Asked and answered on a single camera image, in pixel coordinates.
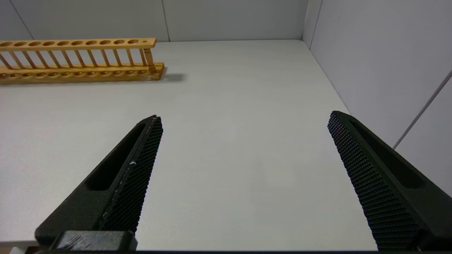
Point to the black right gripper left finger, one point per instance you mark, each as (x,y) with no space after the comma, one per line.
(116,190)

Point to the wooden test tube rack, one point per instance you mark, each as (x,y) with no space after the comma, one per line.
(81,65)

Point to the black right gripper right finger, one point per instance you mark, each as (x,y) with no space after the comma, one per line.
(392,190)

